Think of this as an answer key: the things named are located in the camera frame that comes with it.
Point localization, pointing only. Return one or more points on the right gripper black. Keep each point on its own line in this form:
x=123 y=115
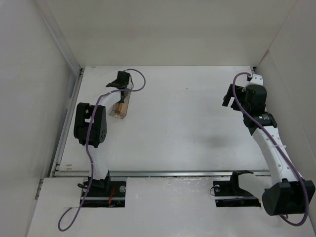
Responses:
x=230 y=96

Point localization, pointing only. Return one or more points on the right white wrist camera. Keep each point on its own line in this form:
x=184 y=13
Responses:
x=255 y=79

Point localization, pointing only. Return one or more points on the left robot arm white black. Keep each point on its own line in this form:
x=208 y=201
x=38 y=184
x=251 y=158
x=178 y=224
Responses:
x=90 y=129

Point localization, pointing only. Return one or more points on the clear plastic box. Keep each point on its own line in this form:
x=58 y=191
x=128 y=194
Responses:
x=126 y=102

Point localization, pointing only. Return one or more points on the aluminium rail left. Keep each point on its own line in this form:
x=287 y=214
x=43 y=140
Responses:
x=65 y=127

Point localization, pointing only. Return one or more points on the aluminium rail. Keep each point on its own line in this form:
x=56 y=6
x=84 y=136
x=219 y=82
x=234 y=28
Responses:
x=65 y=127
x=158 y=173

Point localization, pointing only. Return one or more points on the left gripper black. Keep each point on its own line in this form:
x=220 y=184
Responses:
x=118 y=83

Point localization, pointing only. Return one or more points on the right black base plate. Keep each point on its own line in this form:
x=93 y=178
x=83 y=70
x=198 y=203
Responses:
x=227 y=192

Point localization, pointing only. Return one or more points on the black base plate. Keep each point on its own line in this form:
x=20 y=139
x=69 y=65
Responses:
x=227 y=192
x=106 y=193

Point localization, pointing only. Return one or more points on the aluminium rail front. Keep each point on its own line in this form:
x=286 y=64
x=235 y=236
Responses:
x=158 y=173

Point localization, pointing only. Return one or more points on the striped dark wood block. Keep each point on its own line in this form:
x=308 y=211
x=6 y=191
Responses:
x=119 y=109

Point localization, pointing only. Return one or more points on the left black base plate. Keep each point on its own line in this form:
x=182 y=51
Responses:
x=106 y=193

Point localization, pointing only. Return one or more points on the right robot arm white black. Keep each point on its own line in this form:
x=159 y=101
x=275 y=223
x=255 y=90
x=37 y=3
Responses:
x=289 y=193

